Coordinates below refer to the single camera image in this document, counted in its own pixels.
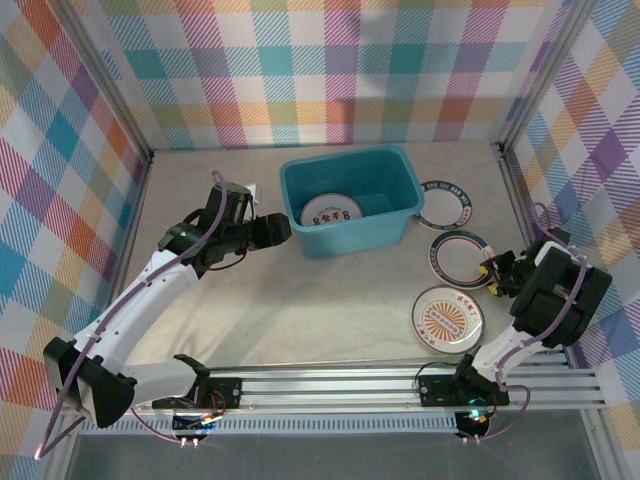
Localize aluminium mounting rail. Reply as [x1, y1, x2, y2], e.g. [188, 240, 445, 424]
[54, 362, 611, 416]

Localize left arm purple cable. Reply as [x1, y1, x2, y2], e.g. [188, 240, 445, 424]
[34, 170, 231, 459]

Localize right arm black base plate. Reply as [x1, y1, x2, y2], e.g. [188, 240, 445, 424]
[417, 372, 511, 407]

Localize white slotted cable duct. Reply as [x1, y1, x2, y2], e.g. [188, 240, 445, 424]
[77, 418, 464, 435]

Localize round black electronics board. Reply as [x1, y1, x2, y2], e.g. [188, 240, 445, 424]
[455, 409, 494, 444]
[172, 412, 219, 447]

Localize plate with orange sunburst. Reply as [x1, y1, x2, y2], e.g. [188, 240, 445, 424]
[411, 284, 486, 356]

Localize aluminium frame post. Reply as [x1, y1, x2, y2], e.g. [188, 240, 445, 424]
[498, 0, 597, 149]
[49, 0, 154, 161]

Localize plate with red characters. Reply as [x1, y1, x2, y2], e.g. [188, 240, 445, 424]
[299, 193, 364, 229]

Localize white plate lettered dark rim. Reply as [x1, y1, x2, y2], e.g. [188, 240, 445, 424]
[415, 179, 474, 231]

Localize teal plastic bin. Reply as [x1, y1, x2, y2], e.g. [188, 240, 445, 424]
[278, 144, 426, 260]

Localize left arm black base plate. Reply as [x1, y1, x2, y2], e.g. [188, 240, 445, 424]
[151, 377, 245, 410]

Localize white plate teal red rings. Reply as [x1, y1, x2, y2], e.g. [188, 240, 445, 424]
[428, 230, 495, 290]

